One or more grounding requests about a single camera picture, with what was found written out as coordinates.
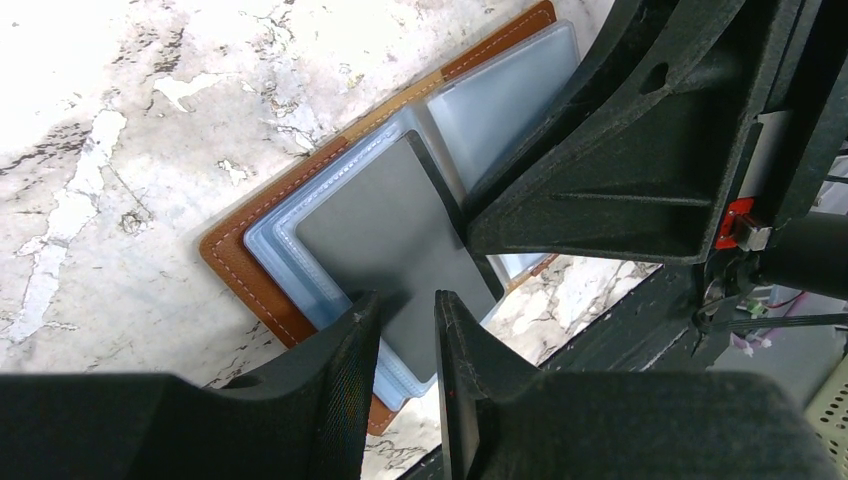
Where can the dark grey credit card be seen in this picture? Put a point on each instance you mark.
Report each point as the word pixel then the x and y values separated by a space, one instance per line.
pixel 394 228

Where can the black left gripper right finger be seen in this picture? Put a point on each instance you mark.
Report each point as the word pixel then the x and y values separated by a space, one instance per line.
pixel 504 418

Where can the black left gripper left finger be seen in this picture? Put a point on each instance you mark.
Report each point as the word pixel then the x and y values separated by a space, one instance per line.
pixel 302 415

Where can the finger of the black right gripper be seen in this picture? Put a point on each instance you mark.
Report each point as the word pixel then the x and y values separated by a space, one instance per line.
pixel 636 156

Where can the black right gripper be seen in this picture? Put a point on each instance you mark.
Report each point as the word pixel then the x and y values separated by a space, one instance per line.
pixel 797 133

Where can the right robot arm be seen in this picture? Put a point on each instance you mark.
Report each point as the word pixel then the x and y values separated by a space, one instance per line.
pixel 809 253

